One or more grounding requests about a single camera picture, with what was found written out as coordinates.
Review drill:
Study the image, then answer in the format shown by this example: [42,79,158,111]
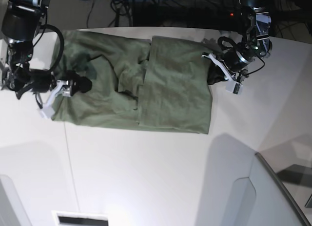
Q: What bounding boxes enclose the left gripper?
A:
[201,49,251,94]

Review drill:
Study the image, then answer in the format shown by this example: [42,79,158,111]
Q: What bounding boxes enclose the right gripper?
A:
[15,70,93,119]

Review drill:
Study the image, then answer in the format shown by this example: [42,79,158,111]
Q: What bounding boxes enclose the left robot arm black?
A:
[201,0,273,94]

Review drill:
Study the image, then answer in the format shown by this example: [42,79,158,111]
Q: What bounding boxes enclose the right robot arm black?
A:
[0,0,92,119]

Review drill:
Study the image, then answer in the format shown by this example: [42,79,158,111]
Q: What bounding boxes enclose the green t-shirt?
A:
[52,31,214,134]

